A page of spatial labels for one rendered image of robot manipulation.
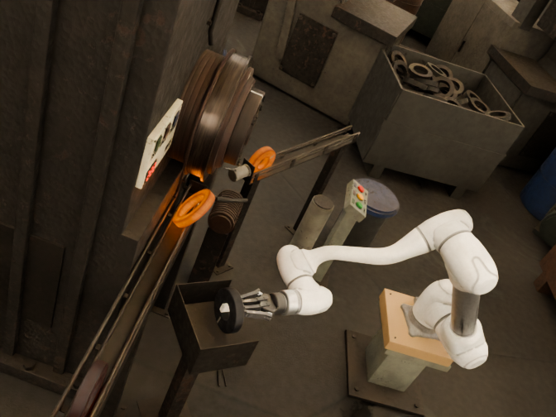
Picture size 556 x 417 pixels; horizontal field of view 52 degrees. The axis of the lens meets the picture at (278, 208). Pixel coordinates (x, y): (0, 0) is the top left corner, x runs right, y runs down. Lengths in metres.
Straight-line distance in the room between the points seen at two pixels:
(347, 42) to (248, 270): 2.19
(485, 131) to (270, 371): 2.48
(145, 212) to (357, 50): 3.01
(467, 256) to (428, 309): 0.67
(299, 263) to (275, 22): 2.98
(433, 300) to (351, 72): 2.52
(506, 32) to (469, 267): 3.87
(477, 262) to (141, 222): 1.11
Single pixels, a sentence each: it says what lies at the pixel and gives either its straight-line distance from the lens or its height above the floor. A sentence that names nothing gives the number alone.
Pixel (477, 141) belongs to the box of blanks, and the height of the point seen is 0.53.
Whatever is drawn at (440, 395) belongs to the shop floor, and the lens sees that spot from 3.18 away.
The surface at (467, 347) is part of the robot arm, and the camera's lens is 2.50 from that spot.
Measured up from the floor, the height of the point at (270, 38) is 0.39.
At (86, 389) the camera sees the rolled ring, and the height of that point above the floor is 0.77.
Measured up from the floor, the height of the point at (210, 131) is 1.18.
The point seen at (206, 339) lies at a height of 0.60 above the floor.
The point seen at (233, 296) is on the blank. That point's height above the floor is 0.77.
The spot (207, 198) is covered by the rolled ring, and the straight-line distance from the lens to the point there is 2.14.
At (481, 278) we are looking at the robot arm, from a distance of 2.00.
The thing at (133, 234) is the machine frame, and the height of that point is 0.87.
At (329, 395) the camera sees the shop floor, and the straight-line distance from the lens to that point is 2.83.
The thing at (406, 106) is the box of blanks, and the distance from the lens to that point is 4.10.
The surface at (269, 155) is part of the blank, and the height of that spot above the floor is 0.75.
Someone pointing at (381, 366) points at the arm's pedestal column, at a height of 0.16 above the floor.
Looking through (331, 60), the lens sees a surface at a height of 0.46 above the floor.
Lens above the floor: 2.14
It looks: 36 degrees down
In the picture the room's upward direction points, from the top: 25 degrees clockwise
